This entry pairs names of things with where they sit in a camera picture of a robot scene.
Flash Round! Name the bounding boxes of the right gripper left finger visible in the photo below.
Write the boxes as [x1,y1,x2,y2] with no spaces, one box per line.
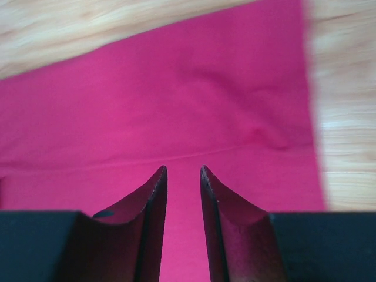
[1,166,167,281]

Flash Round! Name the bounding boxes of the crimson red t shirt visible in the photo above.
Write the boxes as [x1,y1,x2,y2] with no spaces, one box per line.
[1,1,325,281]

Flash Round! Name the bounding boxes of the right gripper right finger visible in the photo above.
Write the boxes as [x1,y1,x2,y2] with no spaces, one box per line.
[200,167,375,282]

